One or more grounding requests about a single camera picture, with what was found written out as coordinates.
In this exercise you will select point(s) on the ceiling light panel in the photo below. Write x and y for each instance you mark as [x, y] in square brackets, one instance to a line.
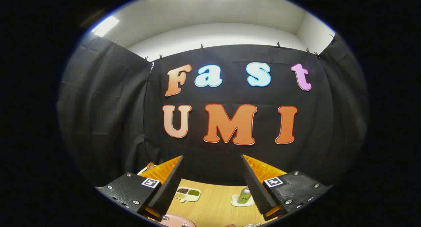
[105, 25]

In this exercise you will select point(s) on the pile of green beans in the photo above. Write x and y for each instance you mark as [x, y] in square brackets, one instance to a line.
[193, 192]

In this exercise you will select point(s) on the pile of dark red beans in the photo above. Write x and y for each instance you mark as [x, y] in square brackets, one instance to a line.
[183, 190]

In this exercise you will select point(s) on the white square coaster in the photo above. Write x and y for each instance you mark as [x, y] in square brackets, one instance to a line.
[235, 200]

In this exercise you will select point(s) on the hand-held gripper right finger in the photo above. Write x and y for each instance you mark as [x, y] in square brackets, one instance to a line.
[255, 184]

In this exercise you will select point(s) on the white toaster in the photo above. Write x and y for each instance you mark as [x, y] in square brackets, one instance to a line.
[142, 170]

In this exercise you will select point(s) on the white divided dish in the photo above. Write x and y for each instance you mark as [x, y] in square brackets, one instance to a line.
[186, 197]

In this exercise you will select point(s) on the pile of beige soybeans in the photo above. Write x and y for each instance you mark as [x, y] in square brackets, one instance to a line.
[179, 195]

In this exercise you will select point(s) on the brown bread slices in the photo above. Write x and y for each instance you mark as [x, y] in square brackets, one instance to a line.
[150, 165]

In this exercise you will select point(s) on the pink round plate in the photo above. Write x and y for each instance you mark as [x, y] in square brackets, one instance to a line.
[174, 220]

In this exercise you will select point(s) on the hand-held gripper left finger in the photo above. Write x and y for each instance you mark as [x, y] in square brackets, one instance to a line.
[171, 184]

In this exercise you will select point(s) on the green soda bottle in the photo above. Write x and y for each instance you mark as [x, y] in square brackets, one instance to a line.
[244, 196]

